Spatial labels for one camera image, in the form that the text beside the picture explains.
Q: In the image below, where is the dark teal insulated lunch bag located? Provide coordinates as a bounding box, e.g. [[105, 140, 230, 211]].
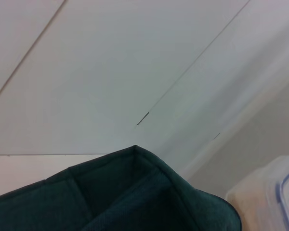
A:
[[0, 144, 243, 231]]

